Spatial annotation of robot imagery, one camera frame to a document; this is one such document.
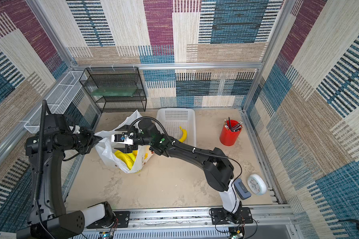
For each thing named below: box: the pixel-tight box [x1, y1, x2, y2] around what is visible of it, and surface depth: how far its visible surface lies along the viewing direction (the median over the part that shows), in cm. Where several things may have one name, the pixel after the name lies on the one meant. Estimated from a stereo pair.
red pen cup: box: [219, 119, 242, 146], surface depth 96 cm
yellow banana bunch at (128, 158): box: [114, 149, 139, 171], surface depth 83 cm
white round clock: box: [247, 173, 268, 196], surface depth 79 cm
